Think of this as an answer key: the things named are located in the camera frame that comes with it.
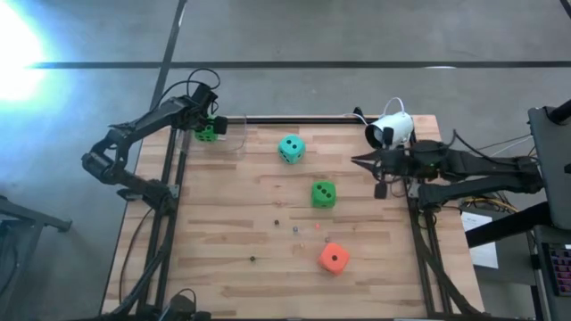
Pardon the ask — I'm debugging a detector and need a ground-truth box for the yellow cable bundle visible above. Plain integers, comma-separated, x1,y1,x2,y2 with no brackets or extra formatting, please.
463,192,519,214

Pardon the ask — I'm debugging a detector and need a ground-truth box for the clear plastic box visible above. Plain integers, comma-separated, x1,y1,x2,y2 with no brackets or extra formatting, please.
178,114,249,155

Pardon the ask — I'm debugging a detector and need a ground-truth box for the black cart leg bar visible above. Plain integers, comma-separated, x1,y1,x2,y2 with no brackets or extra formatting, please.
466,201,552,249

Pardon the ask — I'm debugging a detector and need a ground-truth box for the backlit keyboard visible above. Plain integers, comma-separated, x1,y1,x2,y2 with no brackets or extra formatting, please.
547,243,571,298

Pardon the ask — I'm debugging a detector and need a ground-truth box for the dark grey equipment cart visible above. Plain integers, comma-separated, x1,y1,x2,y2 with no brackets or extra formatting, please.
528,100,571,231

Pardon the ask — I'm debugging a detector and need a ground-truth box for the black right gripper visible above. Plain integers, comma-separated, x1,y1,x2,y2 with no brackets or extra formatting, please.
351,127,414,201

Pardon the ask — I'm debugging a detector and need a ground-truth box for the white camera cable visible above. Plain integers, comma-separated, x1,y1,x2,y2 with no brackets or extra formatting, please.
343,96,408,128

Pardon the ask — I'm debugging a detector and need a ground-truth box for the white cylindrical camera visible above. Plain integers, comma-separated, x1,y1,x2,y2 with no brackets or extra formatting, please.
364,111,415,151

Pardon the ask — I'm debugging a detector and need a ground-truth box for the black aluminium table frame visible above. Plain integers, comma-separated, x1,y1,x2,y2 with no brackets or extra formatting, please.
106,106,485,321

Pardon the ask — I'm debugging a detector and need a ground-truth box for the black device with cable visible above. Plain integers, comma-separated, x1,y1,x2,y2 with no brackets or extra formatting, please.
162,288,211,321

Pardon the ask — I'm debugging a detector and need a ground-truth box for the large green foam die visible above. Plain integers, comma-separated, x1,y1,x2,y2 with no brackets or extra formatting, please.
194,116,219,144
310,180,338,210

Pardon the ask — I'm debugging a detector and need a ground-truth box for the grey metal stand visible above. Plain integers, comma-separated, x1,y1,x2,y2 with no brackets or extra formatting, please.
0,194,73,321

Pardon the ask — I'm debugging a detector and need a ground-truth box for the large teal foam die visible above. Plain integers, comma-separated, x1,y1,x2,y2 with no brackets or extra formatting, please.
277,134,307,165

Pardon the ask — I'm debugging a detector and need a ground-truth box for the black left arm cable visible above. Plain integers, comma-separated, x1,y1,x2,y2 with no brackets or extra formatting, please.
155,67,222,112

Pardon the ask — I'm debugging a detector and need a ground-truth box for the white paper sheet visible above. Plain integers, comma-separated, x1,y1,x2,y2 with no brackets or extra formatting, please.
461,211,500,270

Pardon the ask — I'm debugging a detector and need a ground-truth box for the large orange foam die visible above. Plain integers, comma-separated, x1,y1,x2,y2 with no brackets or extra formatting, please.
317,242,352,276

